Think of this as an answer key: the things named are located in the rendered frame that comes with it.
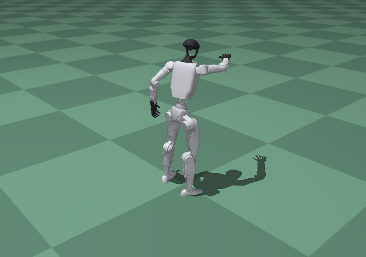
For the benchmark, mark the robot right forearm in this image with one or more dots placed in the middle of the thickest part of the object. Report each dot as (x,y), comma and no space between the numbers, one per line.
(225,62)

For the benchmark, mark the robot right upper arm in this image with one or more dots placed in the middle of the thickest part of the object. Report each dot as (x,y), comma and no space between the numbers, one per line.
(208,69)

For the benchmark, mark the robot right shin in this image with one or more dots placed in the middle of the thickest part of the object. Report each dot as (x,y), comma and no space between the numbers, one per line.
(189,171)

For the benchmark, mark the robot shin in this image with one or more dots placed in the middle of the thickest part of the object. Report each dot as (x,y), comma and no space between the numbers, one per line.
(167,161)
(189,171)

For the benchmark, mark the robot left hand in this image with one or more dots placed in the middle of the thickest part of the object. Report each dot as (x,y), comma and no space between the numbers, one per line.
(154,109)

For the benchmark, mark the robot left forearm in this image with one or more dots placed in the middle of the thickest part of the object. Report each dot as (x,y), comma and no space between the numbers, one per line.
(153,93)

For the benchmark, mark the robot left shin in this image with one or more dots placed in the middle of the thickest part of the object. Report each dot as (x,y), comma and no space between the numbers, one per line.
(167,161)

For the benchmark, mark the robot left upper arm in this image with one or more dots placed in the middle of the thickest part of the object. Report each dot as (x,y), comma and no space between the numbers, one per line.
(155,81)

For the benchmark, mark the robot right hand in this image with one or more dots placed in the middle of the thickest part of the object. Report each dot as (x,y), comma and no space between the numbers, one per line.
(225,56)

